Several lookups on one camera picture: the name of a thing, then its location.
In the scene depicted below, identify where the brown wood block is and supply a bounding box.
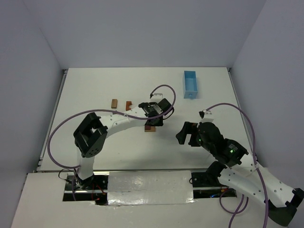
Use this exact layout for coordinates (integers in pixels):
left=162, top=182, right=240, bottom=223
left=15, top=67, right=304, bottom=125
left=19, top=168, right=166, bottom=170
left=145, top=126, right=156, bottom=132

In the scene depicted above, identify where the light brown rectangular block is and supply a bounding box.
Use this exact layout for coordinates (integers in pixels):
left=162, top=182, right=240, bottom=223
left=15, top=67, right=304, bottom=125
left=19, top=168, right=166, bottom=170
left=111, top=99, right=118, bottom=109

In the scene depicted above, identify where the blue rectangular box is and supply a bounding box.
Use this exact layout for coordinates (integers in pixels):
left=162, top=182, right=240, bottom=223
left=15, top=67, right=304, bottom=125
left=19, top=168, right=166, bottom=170
left=183, top=71, right=198, bottom=99

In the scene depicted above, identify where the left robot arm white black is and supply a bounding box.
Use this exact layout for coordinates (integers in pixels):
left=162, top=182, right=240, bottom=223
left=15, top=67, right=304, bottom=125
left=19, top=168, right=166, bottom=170
left=73, top=98, right=173, bottom=189

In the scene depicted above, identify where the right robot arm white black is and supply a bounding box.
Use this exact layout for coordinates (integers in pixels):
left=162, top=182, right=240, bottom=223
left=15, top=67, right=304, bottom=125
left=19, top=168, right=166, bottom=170
left=176, top=122, right=304, bottom=227

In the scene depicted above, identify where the orange arch block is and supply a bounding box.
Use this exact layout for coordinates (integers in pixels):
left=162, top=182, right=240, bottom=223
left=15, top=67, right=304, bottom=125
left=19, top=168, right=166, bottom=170
left=125, top=101, right=132, bottom=111

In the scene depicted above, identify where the silver tape patch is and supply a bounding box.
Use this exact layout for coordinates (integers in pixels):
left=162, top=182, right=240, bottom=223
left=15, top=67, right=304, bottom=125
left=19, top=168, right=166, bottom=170
left=107, top=171, right=194, bottom=206

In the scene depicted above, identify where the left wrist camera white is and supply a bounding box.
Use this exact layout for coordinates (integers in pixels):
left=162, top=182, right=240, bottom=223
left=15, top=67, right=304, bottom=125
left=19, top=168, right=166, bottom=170
left=150, top=93, right=163, bottom=102

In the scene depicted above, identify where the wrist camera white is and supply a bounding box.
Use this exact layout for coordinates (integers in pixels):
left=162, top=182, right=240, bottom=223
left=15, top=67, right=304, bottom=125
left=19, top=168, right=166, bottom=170
left=199, top=110, right=214, bottom=123
left=150, top=93, right=163, bottom=102

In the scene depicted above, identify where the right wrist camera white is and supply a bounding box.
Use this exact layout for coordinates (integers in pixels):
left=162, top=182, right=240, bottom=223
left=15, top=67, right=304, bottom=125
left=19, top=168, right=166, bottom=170
left=199, top=110, right=214, bottom=123

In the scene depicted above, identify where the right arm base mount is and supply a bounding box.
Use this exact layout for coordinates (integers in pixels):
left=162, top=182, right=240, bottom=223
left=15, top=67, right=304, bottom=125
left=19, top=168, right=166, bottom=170
left=189, top=171, right=229, bottom=199

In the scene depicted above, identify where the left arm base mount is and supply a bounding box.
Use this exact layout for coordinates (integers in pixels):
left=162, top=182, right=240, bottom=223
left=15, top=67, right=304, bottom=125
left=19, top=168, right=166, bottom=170
left=62, top=175, right=108, bottom=206

